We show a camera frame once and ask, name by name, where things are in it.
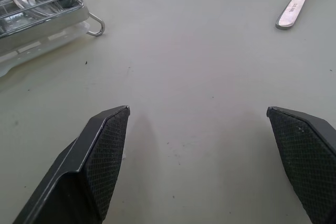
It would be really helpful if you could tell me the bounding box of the chrome wire cutlery basket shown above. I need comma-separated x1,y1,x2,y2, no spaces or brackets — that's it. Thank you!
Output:
0,0,106,39

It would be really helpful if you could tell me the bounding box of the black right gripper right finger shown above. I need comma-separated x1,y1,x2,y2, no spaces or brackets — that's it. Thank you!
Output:
266,106,336,224

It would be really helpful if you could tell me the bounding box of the clear plastic drip tray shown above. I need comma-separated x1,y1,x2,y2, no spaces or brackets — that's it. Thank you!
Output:
0,22,91,78

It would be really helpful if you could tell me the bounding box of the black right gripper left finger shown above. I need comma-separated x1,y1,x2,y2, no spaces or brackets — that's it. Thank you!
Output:
12,105,131,224

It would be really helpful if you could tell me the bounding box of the steel spoon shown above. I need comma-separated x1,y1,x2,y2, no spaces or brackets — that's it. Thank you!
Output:
275,0,319,30

